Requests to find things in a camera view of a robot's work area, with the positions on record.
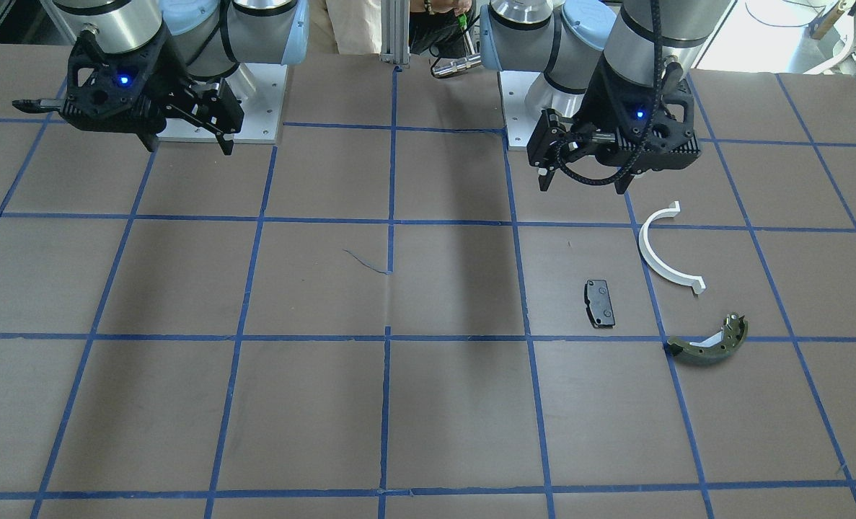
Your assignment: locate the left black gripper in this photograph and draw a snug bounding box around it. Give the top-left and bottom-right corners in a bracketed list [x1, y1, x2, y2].
[527, 66, 702, 196]

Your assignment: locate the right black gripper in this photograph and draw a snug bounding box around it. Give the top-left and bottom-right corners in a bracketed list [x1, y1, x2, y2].
[12, 29, 245, 156]

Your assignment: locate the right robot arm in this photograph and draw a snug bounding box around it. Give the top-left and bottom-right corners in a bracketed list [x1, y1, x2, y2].
[13, 1, 309, 155]

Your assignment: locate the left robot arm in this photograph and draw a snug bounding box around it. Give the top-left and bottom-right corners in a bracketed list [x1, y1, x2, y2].
[480, 1, 731, 194]

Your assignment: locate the white curved plastic part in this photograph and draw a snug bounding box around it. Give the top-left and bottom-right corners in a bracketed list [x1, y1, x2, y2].
[637, 200, 707, 296]

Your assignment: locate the black brake pad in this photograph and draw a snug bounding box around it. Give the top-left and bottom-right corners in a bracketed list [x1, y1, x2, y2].
[585, 279, 616, 329]

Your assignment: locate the olive brake shoe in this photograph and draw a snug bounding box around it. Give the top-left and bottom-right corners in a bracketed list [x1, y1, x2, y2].
[665, 314, 749, 365]

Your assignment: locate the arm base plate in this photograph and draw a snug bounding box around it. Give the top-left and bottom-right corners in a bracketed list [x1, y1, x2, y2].
[498, 71, 587, 151]
[158, 63, 289, 144]

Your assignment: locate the aluminium frame post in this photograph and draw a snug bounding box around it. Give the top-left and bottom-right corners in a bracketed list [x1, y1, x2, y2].
[379, 0, 410, 68]

